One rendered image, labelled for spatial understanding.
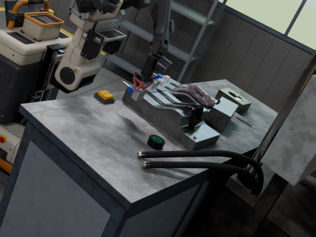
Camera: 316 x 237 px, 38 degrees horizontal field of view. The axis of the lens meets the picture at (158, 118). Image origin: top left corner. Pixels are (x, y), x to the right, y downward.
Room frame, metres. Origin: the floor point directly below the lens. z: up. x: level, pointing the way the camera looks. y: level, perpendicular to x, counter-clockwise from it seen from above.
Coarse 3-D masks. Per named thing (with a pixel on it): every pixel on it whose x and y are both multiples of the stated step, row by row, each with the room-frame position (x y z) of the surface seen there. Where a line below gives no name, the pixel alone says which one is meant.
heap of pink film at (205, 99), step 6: (192, 84) 2.70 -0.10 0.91; (174, 90) 2.58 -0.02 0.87; (180, 90) 2.56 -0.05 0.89; (186, 90) 2.55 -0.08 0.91; (192, 90) 2.55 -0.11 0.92; (198, 90) 2.66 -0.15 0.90; (198, 96) 2.57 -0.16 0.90; (204, 96) 2.62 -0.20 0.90; (204, 102) 2.55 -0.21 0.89; (210, 102) 2.58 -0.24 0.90
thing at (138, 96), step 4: (124, 84) 2.16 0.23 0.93; (128, 88) 2.12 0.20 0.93; (132, 88) 2.12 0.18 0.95; (136, 88) 2.11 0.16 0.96; (140, 88) 2.13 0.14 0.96; (132, 92) 2.11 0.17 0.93; (136, 92) 2.09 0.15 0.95; (140, 92) 2.09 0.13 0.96; (144, 92) 2.12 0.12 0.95; (132, 96) 2.10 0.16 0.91; (136, 96) 2.09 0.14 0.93; (140, 96) 2.10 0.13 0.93; (136, 100) 2.09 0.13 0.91; (140, 100) 2.12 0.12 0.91
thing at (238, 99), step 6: (222, 90) 2.99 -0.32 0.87; (228, 90) 3.04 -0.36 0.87; (216, 96) 2.97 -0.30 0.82; (222, 96) 2.95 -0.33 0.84; (228, 96) 2.94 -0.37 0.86; (234, 96) 3.02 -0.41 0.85; (240, 96) 3.03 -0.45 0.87; (234, 102) 2.91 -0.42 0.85; (240, 102) 2.91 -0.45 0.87; (246, 102) 2.97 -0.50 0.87; (240, 108) 2.88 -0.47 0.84; (246, 108) 2.98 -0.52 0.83
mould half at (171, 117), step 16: (128, 96) 2.26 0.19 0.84; (144, 96) 2.24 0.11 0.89; (160, 96) 2.34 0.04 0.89; (144, 112) 2.20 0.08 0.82; (160, 112) 2.16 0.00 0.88; (176, 112) 2.12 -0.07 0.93; (160, 128) 2.14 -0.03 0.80; (176, 128) 2.10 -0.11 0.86; (192, 128) 2.18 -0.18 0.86; (208, 128) 2.27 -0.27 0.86; (192, 144) 2.05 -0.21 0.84; (208, 144) 2.19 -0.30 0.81
